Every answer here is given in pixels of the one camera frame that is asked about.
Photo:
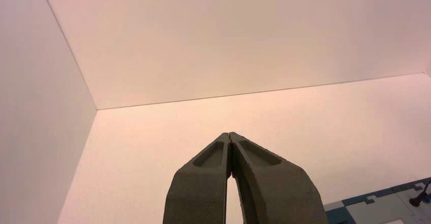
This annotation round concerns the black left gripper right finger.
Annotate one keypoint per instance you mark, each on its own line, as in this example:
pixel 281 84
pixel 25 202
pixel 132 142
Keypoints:
pixel 272 192

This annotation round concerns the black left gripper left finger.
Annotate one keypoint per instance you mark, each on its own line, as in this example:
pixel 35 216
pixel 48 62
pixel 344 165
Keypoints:
pixel 198 192

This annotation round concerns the blue and grey task board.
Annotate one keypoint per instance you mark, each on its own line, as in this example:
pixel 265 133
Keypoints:
pixel 380 210

